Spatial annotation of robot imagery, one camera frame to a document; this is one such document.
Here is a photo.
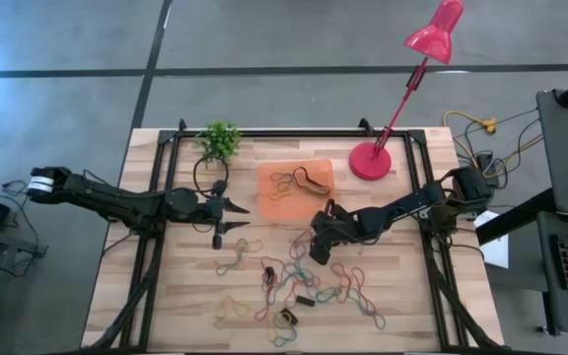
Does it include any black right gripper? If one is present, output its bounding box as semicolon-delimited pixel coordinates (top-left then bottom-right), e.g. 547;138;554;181
309;198;364;266

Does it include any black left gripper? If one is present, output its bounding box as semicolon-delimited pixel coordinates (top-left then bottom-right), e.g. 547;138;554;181
192;179;251;250

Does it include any large black rubber band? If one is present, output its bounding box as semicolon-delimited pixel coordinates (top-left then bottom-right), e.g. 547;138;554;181
291;166;332;196

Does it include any orange translucent plastic bin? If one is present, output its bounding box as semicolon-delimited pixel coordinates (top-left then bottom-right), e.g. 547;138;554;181
255;158;337;222

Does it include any green plant in white pot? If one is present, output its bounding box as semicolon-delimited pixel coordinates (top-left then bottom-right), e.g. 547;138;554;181
194;120;244;168

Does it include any red desk lamp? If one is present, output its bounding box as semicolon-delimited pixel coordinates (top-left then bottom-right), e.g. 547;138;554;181
347;0;465;182

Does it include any white paper sheet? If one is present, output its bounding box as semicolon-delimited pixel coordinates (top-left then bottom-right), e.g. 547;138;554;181
472;210;510;270

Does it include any black power strip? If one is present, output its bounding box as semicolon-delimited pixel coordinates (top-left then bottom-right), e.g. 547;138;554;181
475;152;501;188

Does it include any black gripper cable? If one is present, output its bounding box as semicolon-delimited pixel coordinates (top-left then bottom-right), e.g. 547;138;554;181
192;156;231;197

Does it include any black floor cable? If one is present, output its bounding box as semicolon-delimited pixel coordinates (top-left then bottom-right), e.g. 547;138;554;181
1;179;48;257

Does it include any yellow extension cable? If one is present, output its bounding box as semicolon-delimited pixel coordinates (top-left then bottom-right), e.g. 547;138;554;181
442;109;544;174

